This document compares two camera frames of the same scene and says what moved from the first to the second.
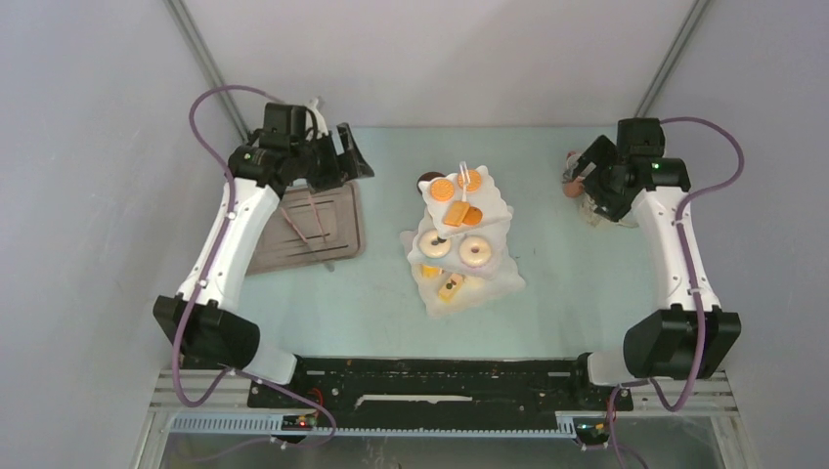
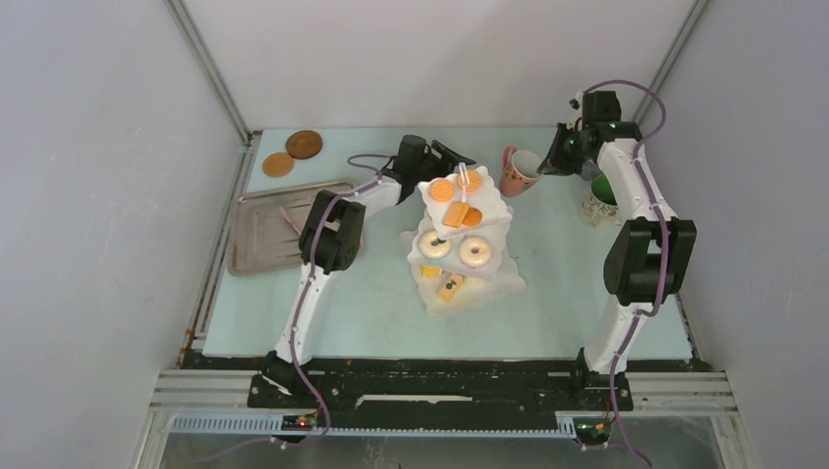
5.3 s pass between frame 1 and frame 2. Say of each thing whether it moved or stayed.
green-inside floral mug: stayed
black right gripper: moved
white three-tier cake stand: stayed
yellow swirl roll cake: stayed
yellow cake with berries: stayed
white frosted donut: stayed
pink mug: moved
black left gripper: moved
